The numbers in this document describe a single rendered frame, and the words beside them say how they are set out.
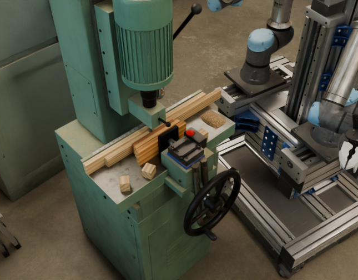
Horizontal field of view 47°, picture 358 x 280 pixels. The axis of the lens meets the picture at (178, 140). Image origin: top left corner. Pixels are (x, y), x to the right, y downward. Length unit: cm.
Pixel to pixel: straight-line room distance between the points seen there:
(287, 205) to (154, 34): 138
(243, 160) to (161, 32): 139
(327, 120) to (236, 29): 283
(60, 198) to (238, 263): 114
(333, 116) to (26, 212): 187
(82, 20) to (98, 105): 36
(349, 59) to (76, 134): 111
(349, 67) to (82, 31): 87
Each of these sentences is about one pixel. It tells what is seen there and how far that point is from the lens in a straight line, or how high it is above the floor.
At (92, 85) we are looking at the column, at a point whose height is 111.
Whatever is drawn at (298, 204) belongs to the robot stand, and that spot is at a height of 21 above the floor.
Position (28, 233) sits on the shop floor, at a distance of 255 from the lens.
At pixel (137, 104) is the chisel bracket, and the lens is 150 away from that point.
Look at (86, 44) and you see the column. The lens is 145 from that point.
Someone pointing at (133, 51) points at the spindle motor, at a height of 134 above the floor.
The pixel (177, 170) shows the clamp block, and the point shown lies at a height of 94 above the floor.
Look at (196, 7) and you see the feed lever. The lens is 131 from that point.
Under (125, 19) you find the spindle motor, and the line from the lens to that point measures 123.
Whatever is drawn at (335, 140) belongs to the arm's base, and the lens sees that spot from 177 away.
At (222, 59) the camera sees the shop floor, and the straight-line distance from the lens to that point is 369.
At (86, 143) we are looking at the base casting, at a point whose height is 80.
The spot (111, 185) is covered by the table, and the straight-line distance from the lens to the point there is 146.
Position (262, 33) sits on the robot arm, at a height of 105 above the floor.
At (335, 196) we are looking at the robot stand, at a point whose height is 21.
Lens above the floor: 202
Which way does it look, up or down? 45 degrees down
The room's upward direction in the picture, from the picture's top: straight up
